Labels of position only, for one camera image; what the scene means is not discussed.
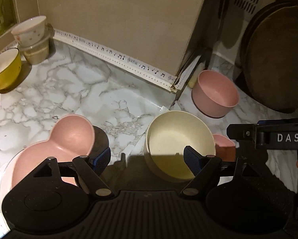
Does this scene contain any small pink heart bowl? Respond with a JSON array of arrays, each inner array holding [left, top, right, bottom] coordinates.
[[213, 134, 236, 162]]

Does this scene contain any large pink heart plate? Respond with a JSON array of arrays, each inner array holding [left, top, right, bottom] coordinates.
[[11, 114, 95, 187]]

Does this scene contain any cream round bowl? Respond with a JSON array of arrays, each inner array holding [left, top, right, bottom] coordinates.
[[144, 111, 216, 183]]

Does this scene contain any round pink bowl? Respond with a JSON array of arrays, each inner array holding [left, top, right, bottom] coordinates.
[[192, 70, 239, 118]]

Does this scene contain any round wooden cutting board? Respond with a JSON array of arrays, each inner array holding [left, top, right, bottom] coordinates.
[[240, 2, 298, 113]]

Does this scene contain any beige cup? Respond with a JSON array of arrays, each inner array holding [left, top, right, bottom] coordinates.
[[17, 23, 55, 65]]

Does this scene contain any yellow bowl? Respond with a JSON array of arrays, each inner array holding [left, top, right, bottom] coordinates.
[[0, 48, 22, 90]]

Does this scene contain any white floral bowl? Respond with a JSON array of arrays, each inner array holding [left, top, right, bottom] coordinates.
[[11, 16, 47, 47]]

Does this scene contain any beige cabinet with trim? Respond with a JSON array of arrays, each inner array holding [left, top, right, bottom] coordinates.
[[12, 0, 213, 94]]

